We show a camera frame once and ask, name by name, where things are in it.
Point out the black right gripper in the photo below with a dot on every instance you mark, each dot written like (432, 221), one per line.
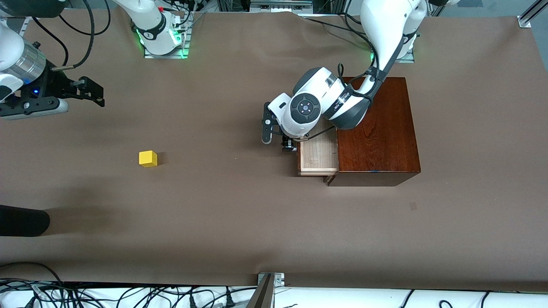
(58, 87)

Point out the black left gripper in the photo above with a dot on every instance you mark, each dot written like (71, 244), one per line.
(288, 144)

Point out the wooden drawer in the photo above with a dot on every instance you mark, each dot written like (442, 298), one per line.
(319, 158)

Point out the yellow cube block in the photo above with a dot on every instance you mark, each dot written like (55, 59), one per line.
(147, 159)

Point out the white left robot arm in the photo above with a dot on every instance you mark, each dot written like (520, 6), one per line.
(385, 25)

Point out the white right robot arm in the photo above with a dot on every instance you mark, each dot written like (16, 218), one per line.
(150, 25)

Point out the dark wooden drawer cabinet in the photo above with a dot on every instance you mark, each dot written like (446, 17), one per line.
(385, 145)

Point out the brown paper table cover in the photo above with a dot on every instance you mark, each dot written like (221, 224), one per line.
(214, 192)

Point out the black cylinder object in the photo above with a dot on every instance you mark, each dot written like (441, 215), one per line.
(21, 220)

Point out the aluminium profile bar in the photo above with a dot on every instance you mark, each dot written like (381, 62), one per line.
(262, 297)

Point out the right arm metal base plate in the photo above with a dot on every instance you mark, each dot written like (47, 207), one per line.
(186, 47)

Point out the small metal corner bracket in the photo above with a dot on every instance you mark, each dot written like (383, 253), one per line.
(278, 280)

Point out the aluminium frame equipment rack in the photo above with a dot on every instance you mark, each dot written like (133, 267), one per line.
(278, 6)

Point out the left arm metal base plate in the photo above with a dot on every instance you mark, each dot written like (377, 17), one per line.
(409, 57)

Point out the aluminium frame corner bracket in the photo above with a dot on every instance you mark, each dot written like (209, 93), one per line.
(525, 20)

